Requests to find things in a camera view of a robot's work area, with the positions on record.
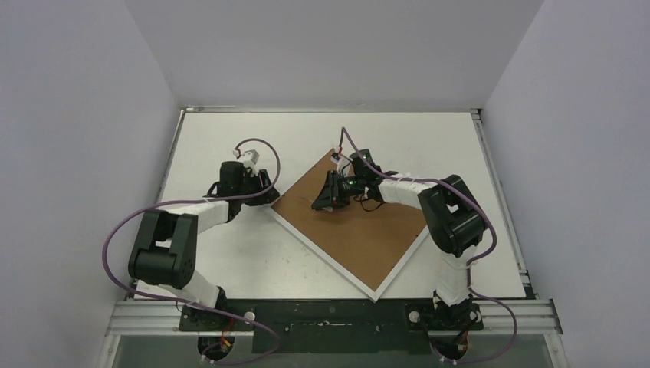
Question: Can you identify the white picture frame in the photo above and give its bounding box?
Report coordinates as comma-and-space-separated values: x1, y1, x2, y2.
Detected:
268, 149, 432, 301

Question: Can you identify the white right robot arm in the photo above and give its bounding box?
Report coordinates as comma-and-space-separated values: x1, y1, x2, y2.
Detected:
311, 149, 488, 329

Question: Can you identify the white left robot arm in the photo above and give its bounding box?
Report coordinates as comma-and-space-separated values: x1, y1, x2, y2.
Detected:
128, 159, 280, 330

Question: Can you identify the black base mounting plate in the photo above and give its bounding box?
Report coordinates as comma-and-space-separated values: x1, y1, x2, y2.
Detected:
179, 299, 484, 357

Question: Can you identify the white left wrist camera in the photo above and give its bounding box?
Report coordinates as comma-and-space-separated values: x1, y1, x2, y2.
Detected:
233, 149, 260, 167

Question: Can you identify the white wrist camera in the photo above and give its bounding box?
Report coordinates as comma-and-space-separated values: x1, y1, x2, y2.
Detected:
233, 149, 260, 167
330, 152, 352, 176

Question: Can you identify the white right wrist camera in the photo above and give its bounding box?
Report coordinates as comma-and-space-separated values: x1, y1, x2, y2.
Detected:
330, 152, 352, 176

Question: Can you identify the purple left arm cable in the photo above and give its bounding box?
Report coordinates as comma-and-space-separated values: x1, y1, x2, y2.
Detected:
101, 138, 284, 368

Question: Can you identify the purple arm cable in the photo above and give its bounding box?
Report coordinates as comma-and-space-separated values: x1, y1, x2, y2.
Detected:
335, 126, 519, 366
101, 138, 284, 368

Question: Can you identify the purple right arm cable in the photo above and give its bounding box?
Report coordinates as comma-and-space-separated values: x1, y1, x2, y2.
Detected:
335, 126, 519, 366

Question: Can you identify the aluminium table front rail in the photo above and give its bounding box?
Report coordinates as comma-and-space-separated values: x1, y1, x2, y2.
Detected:
107, 299, 563, 336

